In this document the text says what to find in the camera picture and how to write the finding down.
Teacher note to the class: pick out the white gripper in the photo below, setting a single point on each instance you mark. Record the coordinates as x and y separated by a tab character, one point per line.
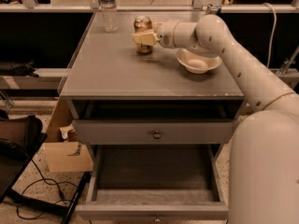
164	34

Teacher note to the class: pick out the orange soda can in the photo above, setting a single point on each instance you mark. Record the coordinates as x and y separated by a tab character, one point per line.
142	23

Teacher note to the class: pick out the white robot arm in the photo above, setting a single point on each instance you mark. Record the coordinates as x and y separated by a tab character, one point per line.
264	157

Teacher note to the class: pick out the silver blue energy drink can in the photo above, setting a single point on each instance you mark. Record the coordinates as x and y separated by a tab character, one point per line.
214	9

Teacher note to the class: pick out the grey drawer cabinet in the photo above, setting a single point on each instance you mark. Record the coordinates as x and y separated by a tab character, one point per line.
110	81

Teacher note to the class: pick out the grey top drawer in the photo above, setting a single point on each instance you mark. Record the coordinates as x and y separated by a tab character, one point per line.
149	132

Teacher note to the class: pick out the grey open middle drawer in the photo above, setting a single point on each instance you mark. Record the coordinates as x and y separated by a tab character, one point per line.
154	183

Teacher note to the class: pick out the clear plastic water bottle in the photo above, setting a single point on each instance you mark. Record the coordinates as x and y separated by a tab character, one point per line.
109	15

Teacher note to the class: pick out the cardboard box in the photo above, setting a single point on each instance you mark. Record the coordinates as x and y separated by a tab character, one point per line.
63	151

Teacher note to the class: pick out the brown bag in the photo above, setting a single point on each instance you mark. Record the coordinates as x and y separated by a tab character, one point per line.
22	133

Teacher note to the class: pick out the black chair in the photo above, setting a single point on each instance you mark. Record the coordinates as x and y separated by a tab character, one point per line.
13	162

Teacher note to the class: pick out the metal railing frame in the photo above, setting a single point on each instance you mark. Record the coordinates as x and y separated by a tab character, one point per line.
149	3

